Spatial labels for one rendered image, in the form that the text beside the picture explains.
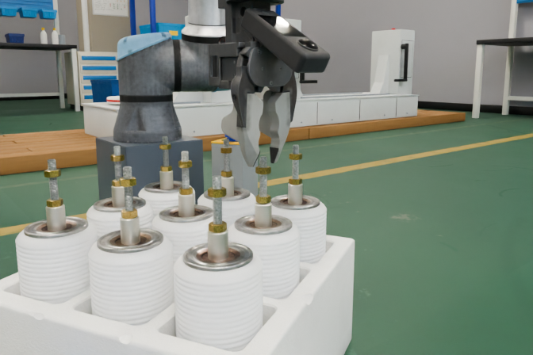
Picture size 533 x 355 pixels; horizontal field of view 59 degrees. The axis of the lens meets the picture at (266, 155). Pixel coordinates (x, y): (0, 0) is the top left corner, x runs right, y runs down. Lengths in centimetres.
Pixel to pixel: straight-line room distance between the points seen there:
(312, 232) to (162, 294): 24
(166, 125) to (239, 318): 62
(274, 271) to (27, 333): 29
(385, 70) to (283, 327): 374
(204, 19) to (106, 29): 594
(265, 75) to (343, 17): 670
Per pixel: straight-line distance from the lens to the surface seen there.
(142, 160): 101
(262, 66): 57
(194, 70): 105
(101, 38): 694
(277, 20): 58
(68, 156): 244
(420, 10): 646
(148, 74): 104
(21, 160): 239
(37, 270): 64
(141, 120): 104
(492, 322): 100
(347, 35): 719
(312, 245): 71
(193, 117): 277
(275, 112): 60
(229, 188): 76
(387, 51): 424
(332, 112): 348
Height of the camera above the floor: 45
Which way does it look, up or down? 10 degrees down
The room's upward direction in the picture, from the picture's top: straight up
